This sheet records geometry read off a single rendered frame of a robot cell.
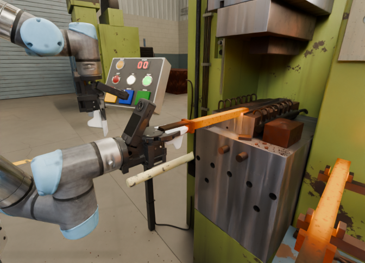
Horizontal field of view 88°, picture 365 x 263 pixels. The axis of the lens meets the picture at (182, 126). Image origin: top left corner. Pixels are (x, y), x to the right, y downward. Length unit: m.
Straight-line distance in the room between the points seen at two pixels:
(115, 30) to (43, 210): 5.03
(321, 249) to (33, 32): 0.64
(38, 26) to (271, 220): 0.84
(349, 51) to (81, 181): 0.76
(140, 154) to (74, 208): 0.17
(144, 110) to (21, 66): 7.88
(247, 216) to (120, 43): 4.96
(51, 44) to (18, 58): 7.72
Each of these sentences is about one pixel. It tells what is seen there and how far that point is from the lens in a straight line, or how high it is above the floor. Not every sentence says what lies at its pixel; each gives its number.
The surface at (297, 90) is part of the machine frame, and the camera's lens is 1.17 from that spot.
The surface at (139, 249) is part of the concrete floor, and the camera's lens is 1.53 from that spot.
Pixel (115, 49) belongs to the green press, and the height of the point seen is 1.45.
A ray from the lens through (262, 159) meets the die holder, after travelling 0.68.
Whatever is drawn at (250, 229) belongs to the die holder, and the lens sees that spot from 0.86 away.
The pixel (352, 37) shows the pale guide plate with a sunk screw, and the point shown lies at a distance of 0.75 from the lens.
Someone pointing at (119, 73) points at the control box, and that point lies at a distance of 1.13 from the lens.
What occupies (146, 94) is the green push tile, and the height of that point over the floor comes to 1.03.
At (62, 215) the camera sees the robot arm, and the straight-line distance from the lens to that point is 0.47.
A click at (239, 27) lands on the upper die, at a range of 0.75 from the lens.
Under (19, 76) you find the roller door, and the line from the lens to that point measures 8.28.
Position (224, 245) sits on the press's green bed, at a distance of 1.03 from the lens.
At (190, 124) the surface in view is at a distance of 0.55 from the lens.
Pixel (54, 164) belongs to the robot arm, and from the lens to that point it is 0.41.
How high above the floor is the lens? 1.19
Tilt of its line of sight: 19 degrees down
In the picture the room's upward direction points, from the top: straight up
